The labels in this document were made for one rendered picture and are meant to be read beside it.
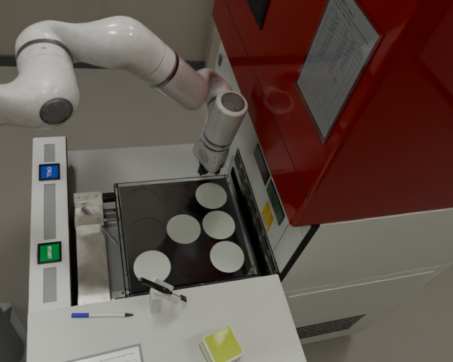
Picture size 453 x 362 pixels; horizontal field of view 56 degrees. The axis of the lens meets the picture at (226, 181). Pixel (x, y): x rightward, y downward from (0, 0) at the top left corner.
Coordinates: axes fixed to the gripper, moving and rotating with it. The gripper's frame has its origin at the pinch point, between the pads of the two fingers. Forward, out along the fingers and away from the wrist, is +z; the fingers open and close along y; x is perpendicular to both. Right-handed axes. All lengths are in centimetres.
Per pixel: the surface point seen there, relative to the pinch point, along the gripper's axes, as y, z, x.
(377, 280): 60, 11, 31
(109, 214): -7.5, 14.6, -27.7
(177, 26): -127, 81, 102
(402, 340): 101, 85, 76
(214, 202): 9.0, 6.9, -0.7
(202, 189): 3.0, 7.8, -0.7
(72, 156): -34.7, 21.1, -24.4
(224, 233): 19.4, 5.5, -5.6
